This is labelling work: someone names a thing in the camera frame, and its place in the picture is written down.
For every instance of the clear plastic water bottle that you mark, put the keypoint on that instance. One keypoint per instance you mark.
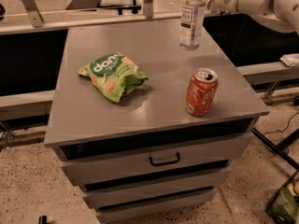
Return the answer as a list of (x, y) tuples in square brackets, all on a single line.
[(191, 24)]

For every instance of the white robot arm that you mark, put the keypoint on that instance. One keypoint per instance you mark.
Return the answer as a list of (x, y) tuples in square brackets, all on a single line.
[(278, 15)]

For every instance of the red coke can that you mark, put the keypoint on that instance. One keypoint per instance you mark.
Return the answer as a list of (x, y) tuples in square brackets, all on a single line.
[(201, 90)]

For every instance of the green chip bag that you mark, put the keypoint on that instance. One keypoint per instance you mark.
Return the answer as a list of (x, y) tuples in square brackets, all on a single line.
[(114, 75)]

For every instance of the grey drawer cabinet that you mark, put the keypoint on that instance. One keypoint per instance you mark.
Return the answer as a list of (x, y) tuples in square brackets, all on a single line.
[(105, 147)]

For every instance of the black drawer handle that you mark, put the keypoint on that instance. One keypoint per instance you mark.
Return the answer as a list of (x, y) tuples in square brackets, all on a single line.
[(163, 161)]

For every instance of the black wire basket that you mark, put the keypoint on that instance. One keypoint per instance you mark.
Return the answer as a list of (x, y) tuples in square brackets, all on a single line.
[(283, 207)]

